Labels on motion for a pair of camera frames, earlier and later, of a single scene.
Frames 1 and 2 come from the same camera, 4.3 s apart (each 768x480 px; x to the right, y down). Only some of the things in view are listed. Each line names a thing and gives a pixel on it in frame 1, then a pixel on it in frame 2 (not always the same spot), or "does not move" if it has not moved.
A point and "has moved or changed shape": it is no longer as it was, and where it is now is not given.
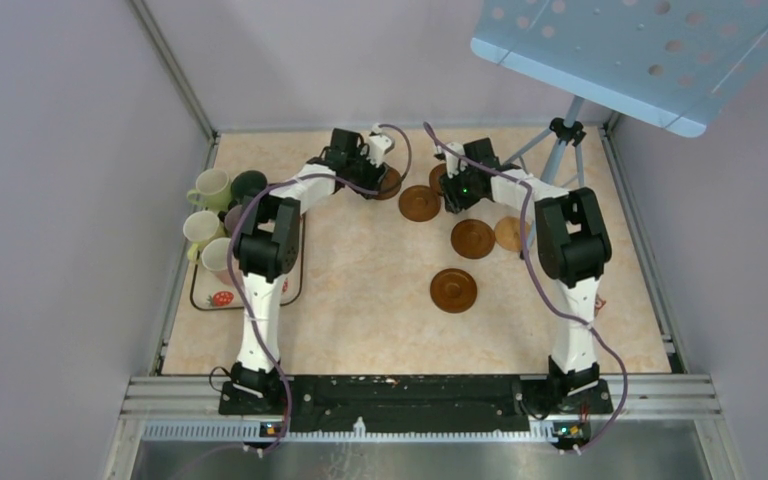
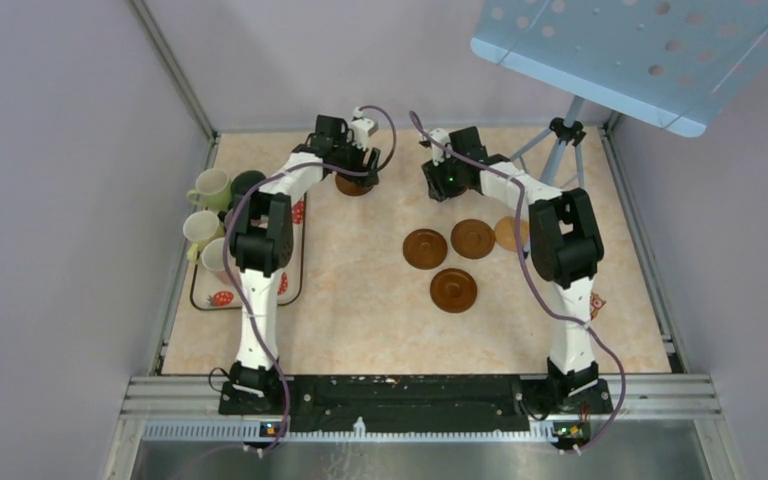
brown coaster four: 472,238 does not move
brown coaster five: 453,290 does not move
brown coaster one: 389,185 has moved or changed shape
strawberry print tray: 210,295 does not move
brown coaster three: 419,203 → 425,249
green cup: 201,227 does not move
